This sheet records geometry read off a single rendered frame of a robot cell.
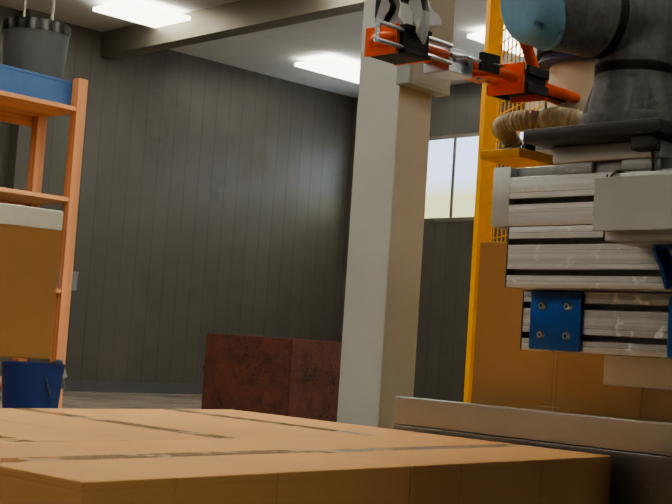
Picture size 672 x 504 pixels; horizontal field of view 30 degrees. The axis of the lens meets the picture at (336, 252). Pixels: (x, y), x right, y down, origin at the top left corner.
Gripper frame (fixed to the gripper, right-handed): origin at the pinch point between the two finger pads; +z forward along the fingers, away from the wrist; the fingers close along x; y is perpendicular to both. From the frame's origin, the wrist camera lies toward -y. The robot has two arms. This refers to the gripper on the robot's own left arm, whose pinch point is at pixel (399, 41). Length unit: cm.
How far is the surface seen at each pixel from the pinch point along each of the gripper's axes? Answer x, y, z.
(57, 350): 635, 347, 76
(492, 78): -1.6, 24.4, 1.9
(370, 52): 3.1, -3.7, 2.3
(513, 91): -1.2, 31.4, 3.0
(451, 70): -2.5, 11.5, 3.0
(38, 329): 147, 25, 55
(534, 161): 6, 49, 13
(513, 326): 11, 53, 47
